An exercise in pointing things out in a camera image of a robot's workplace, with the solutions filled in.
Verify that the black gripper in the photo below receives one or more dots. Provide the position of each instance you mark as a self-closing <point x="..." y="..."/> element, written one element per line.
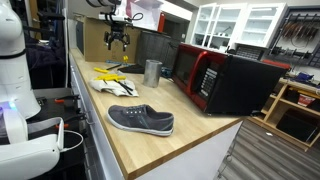
<point x="117" y="30"/>

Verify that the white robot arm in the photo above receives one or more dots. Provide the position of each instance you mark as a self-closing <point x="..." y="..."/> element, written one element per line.
<point x="13" y="83"/>

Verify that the black tool stand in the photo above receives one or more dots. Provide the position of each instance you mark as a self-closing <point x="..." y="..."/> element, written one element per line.
<point x="132" y="69"/>

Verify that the blue flat strip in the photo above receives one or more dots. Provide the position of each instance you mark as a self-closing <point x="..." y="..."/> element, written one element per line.
<point x="112" y="61"/>

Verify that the brown cardboard box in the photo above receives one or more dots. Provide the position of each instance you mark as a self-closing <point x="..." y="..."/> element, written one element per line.
<point x="96" y="43"/>

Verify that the grey fabric bin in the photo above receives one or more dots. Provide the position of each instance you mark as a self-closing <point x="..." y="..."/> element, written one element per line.
<point x="153" y="46"/>

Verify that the white cloth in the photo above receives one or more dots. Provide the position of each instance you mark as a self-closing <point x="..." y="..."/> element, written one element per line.
<point x="106" y="86"/>

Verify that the grey metal cylinder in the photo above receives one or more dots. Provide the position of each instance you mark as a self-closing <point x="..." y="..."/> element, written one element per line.
<point x="152" y="73"/>

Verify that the red upright panel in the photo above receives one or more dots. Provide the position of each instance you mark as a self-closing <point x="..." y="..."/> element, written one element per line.
<point x="161" y="22"/>

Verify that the teal fabric bag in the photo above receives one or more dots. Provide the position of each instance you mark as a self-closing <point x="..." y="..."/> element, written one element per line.
<point x="166" y="72"/>

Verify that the grey sneaker with white sole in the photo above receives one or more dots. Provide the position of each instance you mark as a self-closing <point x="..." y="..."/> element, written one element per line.
<point x="143" y="118"/>

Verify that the white glass door cabinet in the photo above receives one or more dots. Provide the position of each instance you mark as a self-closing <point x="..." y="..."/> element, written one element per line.
<point x="233" y="23"/>

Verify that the red and black microwave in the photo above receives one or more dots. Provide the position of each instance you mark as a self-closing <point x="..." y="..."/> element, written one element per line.
<point x="240" y="83"/>

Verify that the black grid crate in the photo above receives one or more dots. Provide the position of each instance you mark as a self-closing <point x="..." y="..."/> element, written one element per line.
<point x="250" y="51"/>

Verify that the wooden shelf unit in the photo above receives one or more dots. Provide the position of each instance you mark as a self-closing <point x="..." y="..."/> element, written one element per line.
<point x="283" y="110"/>

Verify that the black pegboard tool rack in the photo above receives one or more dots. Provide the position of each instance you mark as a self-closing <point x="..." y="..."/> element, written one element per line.
<point x="300" y="36"/>

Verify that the blue device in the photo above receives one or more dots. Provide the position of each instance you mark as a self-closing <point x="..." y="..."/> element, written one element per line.
<point x="304" y="77"/>

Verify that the red box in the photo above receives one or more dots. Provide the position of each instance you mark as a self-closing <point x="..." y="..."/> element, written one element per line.
<point x="306" y="100"/>

